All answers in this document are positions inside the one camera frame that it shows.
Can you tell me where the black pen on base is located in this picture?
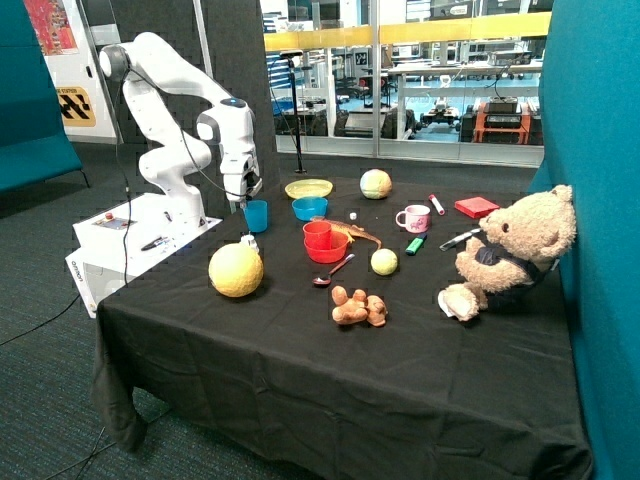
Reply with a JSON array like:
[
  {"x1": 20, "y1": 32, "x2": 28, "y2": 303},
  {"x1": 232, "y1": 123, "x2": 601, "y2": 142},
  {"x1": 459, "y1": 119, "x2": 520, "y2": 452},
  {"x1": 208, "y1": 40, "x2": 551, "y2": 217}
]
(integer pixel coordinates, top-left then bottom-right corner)
[{"x1": 141, "y1": 237, "x2": 169, "y2": 252}]

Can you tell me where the pastel multicolour ball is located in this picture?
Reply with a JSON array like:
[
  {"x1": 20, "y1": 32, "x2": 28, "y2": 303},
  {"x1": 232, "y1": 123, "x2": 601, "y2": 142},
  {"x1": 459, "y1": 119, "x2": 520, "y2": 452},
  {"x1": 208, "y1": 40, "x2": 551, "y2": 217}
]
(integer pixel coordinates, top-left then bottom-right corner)
[{"x1": 359, "y1": 169, "x2": 393, "y2": 200}]

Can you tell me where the red square box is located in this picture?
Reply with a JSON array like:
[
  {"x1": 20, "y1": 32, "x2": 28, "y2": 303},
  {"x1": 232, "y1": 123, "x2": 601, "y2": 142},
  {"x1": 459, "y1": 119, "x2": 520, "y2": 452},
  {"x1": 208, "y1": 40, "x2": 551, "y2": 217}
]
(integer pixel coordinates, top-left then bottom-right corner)
[{"x1": 454, "y1": 196, "x2": 500, "y2": 219}]

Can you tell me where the black tablecloth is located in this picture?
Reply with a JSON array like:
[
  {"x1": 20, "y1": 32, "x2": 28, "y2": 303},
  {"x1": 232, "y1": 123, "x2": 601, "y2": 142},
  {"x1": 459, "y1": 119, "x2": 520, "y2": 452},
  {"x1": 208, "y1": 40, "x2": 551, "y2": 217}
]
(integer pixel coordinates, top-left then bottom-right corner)
[{"x1": 91, "y1": 189, "x2": 594, "y2": 479}]

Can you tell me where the blue plastic cup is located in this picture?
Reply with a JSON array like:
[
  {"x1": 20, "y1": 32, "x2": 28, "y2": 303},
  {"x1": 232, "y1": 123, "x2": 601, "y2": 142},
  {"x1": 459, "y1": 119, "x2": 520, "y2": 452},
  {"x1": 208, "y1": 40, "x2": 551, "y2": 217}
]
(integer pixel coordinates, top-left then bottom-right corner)
[{"x1": 243, "y1": 200, "x2": 268, "y2": 233}]

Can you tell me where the yellow plastic bowl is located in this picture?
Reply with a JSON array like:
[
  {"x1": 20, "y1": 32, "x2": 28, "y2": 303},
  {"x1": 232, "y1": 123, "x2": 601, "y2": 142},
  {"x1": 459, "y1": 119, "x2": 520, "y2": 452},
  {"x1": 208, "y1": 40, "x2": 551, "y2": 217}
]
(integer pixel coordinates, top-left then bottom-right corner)
[{"x1": 284, "y1": 179, "x2": 333, "y2": 199}]

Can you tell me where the pink mug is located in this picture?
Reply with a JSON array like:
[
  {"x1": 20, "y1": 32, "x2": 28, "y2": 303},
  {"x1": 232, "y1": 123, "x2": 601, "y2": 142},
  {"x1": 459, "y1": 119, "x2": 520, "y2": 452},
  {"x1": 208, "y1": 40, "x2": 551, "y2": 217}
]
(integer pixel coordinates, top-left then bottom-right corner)
[{"x1": 395, "y1": 204, "x2": 431, "y2": 234}]

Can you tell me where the teal sofa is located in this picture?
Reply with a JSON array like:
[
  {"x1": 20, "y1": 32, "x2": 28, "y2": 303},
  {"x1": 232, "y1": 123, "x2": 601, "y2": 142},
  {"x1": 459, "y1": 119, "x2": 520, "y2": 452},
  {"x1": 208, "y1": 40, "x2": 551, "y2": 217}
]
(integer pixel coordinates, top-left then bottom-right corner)
[{"x1": 0, "y1": 0, "x2": 83, "y2": 192}]

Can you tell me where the large yellow ball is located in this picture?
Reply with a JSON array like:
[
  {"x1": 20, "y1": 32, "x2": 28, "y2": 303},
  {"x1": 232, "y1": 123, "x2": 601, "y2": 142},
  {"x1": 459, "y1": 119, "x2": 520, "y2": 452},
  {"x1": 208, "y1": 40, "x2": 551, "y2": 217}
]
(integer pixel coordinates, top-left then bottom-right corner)
[{"x1": 209, "y1": 243, "x2": 264, "y2": 298}]

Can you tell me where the metal spoon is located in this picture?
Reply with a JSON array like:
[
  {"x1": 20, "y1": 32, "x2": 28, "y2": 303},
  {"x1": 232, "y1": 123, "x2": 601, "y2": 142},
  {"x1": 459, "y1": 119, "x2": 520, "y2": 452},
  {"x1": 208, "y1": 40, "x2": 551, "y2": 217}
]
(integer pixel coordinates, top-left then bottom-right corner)
[{"x1": 312, "y1": 253, "x2": 355, "y2": 287}]

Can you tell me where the orange toy lizard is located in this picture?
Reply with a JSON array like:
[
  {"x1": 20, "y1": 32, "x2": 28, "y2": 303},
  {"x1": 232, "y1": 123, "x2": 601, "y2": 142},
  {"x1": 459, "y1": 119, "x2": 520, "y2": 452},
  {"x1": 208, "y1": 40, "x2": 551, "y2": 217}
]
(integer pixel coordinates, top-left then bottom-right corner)
[{"x1": 311, "y1": 216, "x2": 382, "y2": 250}]

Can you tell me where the red plastic cup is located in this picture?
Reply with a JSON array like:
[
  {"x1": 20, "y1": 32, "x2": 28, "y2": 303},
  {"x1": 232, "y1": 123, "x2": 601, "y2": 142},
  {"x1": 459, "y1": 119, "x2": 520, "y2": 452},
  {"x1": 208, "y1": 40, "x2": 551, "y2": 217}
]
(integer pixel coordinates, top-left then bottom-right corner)
[{"x1": 303, "y1": 220, "x2": 332, "y2": 250}]

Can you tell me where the small orange plush toy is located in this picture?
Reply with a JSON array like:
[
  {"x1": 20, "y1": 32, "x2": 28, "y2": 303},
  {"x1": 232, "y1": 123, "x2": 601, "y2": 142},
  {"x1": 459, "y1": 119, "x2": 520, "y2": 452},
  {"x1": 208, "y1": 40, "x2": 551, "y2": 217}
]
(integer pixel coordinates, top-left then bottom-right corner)
[{"x1": 331, "y1": 286, "x2": 388, "y2": 327}]

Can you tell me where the green highlighter pen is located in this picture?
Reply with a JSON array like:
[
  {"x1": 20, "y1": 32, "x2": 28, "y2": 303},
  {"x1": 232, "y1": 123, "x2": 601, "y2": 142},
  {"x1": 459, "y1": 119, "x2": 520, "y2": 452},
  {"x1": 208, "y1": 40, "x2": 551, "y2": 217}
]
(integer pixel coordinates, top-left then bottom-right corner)
[{"x1": 405, "y1": 231, "x2": 428, "y2": 256}]

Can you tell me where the teal partition wall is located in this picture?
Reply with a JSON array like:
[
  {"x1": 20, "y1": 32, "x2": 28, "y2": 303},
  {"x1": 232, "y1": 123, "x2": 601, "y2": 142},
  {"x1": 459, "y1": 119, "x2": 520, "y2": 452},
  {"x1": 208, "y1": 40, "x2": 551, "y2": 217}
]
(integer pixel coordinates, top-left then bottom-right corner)
[{"x1": 532, "y1": 1, "x2": 639, "y2": 479}]

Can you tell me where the large beige teddy bear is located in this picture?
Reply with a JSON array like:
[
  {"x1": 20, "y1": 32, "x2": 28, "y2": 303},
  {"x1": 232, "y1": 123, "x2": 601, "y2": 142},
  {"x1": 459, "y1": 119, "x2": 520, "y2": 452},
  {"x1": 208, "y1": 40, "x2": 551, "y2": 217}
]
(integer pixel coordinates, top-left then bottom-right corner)
[{"x1": 438, "y1": 185, "x2": 577, "y2": 322}]

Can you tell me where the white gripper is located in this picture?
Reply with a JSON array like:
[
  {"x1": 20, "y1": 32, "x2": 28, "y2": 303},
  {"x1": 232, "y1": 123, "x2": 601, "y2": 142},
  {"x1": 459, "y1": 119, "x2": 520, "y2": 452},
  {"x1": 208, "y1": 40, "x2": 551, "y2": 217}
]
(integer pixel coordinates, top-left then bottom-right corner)
[{"x1": 220, "y1": 153, "x2": 263, "y2": 209}]

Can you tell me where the small white bottle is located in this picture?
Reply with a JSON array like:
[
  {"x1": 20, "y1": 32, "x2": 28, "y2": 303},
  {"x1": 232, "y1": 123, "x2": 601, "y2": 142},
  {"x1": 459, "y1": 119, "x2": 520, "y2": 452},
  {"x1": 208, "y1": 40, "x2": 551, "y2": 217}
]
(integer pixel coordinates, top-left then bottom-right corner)
[{"x1": 240, "y1": 233, "x2": 260, "y2": 253}]

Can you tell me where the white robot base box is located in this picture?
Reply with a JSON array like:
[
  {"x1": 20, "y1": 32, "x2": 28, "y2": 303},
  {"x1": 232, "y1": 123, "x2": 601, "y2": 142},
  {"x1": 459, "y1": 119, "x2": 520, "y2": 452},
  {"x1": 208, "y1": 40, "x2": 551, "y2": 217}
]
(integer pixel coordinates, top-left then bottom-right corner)
[{"x1": 66, "y1": 193, "x2": 220, "y2": 318}]

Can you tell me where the small yellow-green ball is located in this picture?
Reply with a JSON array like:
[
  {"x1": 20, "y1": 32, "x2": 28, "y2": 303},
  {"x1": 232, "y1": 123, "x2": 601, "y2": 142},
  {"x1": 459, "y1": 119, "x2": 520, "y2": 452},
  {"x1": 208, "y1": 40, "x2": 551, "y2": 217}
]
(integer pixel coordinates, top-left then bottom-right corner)
[{"x1": 370, "y1": 249, "x2": 398, "y2": 276}]

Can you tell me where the red white marker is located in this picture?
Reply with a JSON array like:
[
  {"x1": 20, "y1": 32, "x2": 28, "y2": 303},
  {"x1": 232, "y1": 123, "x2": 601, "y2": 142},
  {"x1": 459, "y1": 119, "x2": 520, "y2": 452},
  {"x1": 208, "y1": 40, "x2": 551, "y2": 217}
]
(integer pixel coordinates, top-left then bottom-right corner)
[{"x1": 429, "y1": 194, "x2": 446, "y2": 216}]

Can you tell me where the red plastic bowl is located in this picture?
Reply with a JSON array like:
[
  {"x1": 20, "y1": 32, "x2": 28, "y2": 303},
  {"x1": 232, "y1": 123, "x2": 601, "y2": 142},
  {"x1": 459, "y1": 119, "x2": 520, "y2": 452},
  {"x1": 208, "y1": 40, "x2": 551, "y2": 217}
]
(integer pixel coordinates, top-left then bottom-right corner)
[{"x1": 304, "y1": 231, "x2": 349, "y2": 264}]

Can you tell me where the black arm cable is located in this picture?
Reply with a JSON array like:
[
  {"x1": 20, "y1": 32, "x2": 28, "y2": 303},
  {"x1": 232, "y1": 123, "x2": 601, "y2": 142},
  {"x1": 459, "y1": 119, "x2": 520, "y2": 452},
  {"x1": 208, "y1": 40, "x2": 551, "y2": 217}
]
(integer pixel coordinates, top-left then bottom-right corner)
[{"x1": 113, "y1": 67, "x2": 246, "y2": 289}]

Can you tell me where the blue plastic bowl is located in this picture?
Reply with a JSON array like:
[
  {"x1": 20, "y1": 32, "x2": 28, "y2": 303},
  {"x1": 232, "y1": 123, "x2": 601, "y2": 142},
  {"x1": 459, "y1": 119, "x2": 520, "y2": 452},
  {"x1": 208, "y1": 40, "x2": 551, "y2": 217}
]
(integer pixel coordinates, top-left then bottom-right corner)
[{"x1": 292, "y1": 196, "x2": 328, "y2": 221}]

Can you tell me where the dark grey partition panel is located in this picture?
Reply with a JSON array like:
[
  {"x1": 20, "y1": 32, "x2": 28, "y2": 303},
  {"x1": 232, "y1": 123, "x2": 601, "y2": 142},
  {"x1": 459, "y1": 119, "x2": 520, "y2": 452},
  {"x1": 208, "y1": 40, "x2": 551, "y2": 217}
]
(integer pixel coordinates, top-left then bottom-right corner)
[{"x1": 81, "y1": 0, "x2": 279, "y2": 217}]

